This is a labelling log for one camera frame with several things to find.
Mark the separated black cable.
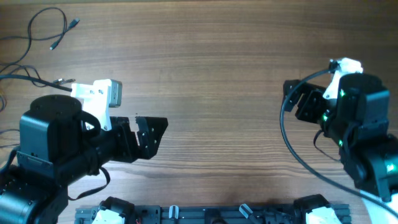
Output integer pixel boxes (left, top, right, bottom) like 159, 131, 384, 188
0, 63, 76, 113
0, 6, 81, 67

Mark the black cable bundle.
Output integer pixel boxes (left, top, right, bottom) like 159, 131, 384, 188
0, 128, 21, 149

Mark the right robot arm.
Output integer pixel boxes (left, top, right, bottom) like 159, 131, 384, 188
279, 72, 397, 223

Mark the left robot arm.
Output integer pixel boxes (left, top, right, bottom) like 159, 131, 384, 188
1, 95, 168, 223

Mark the right camera cable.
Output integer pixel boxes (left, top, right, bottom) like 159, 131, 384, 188
279, 68, 398, 218

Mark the camera cable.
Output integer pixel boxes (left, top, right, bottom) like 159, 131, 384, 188
279, 68, 398, 218
0, 73, 73, 93

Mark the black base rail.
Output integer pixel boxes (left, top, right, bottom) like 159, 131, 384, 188
74, 203, 352, 224

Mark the left camera cable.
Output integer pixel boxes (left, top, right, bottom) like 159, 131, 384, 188
0, 73, 73, 93

